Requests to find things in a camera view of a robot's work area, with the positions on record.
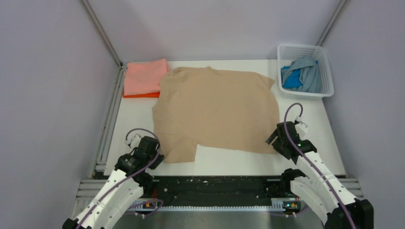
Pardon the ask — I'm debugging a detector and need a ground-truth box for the beige t shirt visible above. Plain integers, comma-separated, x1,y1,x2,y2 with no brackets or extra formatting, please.
152,67,280,163

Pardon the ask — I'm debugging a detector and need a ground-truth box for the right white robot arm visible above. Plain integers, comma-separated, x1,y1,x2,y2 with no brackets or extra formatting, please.
266,122,374,229

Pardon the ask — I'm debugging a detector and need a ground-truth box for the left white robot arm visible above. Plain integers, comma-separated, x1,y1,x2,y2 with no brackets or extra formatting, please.
62,135,163,229

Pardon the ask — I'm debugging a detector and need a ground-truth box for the folded orange t shirt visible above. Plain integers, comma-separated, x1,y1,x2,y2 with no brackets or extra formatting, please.
123,92,160,98

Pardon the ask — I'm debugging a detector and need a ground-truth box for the bright blue t shirt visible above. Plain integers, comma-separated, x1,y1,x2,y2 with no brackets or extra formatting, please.
281,66,302,89

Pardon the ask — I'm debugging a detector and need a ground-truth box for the light blue t shirt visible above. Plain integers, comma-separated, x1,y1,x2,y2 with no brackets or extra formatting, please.
284,55,322,93

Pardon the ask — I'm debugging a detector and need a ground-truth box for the white plastic basket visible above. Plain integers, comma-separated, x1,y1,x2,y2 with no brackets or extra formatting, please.
277,44,334,98

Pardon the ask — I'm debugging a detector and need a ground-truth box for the folded pink t shirt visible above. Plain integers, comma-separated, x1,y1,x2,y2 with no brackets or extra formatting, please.
123,58,170,95

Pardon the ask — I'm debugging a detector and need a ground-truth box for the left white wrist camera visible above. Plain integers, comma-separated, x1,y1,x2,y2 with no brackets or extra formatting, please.
125,134,142,149

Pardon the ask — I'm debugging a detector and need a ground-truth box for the white slotted cable duct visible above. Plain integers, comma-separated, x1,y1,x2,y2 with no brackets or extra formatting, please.
127,201,286,212

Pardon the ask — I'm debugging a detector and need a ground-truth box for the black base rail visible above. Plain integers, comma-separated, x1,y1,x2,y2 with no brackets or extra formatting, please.
142,176,298,207

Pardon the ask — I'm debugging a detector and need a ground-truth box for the left aluminium frame post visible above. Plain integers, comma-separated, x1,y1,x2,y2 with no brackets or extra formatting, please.
79,0,122,67

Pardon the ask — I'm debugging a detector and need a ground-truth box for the aluminium frame post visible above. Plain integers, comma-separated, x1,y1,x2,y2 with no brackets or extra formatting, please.
79,0,122,67
316,0,351,46

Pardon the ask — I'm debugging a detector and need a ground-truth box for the right aluminium frame post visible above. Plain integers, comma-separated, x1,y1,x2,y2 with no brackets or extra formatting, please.
316,0,351,46

